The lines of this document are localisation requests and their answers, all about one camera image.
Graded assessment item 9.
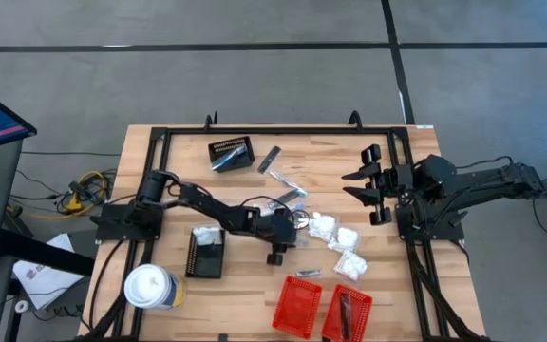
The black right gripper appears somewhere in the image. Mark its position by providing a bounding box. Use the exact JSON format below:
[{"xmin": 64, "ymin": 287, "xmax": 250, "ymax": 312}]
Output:
[{"xmin": 341, "ymin": 143, "xmax": 417, "ymax": 227}]

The black aluminium table frame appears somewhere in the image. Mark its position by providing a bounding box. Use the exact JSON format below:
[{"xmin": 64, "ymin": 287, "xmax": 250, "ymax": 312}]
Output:
[{"xmin": 76, "ymin": 123, "xmax": 491, "ymax": 342}]

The white-lidded wipes canister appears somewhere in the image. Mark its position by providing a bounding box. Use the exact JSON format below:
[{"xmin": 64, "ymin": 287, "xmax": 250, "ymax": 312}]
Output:
[{"xmin": 123, "ymin": 262, "xmax": 188, "ymax": 312}]

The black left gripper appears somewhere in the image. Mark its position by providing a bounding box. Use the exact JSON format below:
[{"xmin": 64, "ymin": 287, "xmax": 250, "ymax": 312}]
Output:
[{"xmin": 239, "ymin": 206, "xmax": 298, "ymax": 267}]

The yellow floor cable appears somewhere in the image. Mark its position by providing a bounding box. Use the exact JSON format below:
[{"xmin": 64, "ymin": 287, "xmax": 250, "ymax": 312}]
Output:
[{"xmin": 7, "ymin": 169, "xmax": 109, "ymax": 220}]

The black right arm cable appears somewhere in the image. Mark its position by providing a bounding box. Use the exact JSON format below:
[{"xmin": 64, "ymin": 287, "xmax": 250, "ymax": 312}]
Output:
[{"xmin": 453, "ymin": 155, "xmax": 517, "ymax": 172}]

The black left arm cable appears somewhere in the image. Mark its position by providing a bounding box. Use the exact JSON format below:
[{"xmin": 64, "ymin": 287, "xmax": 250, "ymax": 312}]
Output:
[{"xmin": 237, "ymin": 193, "xmax": 311, "ymax": 233}]

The black desk beam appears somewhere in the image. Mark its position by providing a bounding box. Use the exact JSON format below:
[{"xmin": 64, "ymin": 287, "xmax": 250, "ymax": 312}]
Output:
[{"xmin": 0, "ymin": 229, "xmax": 97, "ymax": 277}]

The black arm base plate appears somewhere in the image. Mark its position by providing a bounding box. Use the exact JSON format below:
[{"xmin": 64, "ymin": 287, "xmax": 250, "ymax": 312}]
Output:
[
  {"xmin": 395, "ymin": 202, "xmax": 469, "ymax": 242},
  {"xmin": 88, "ymin": 202, "xmax": 165, "ymax": 242}
]

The red plastic slotted basket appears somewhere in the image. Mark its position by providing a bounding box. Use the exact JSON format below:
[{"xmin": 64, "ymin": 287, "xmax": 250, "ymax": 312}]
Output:
[
  {"xmin": 271, "ymin": 274, "xmax": 325, "ymax": 341},
  {"xmin": 320, "ymin": 283, "xmax": 374, "ymax": 342}
]

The black plastic slotted basket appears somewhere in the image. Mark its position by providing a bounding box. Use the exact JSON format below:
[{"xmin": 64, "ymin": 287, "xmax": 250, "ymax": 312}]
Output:
[
  {"xmin": 207, "ymin": 135, "xmax": 256, "ymax": 174},
  {"xmin": 184, "ymin": 225, "xmax": 228, "ymax": 280}
]

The white paper sheet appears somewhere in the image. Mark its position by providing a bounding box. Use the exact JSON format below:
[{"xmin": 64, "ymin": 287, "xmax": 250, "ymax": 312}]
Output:
[{"xmin": 11, "ymin": 232, "xmax": 85, "ymax": 311}]

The black power adapter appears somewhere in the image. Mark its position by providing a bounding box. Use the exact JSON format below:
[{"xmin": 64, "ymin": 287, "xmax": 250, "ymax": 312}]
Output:
[{"xmin": 66, "ymin": 179, "xmax": 97, "ymax": 204}]

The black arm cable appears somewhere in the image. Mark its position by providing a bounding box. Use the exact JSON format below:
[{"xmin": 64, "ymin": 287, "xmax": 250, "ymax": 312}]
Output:
[
  {"xmin": 453, "ymin": 155, "xmax": 517, "ymax": 172},
  {"xmin": 237, "ymin": 193, "xmax": 311, "ymax": 233}
]

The clear vanity kit bag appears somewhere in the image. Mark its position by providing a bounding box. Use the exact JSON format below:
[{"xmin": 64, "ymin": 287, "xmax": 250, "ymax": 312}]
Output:
[
  {"xmin": 332, "ymin": 248, "xmax": 369, "ymax": 282},
  {"xmin": 191, "ymin": 225, "xmax": 226, "ymax": 247},
  {"xmin": 326, "ymin": 225, "xmax": 361, "ymax": 254},
  {"xmin": 308, "ymin": 210, "xmax": 337, "ymax": 242}
]

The blue white toothbrush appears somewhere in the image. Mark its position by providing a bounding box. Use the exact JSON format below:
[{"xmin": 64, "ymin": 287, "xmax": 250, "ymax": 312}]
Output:
[
  {"xmin": 267, "ymin": 169, "xmax": 310, "ymax": 199},
  {"xmin": 210, "ymin": 145, "xmax": 247, "ymax": 171}
]

